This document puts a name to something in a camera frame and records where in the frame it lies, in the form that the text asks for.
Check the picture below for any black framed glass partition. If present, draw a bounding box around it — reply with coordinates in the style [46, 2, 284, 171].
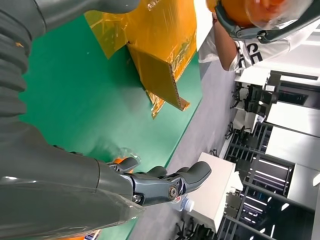
[217, 122, 320, 240]

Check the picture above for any person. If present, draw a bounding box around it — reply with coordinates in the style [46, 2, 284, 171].
[197, 11, 320, 73]

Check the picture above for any yellow taped cardboard sheet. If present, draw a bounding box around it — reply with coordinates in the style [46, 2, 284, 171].
[83, 0, 198, 119]

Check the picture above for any white desk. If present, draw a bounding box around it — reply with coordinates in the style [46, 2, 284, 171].
[193, 0, 214, 52]

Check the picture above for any clear water bottle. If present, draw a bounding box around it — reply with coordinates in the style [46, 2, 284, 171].
[172, 194, 195, 214]

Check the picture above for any green table mat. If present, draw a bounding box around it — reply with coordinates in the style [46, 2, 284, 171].
[18, 14, 203, 240]

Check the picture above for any white cabinet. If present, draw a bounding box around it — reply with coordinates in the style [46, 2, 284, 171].
[186, 151, 244, 233]

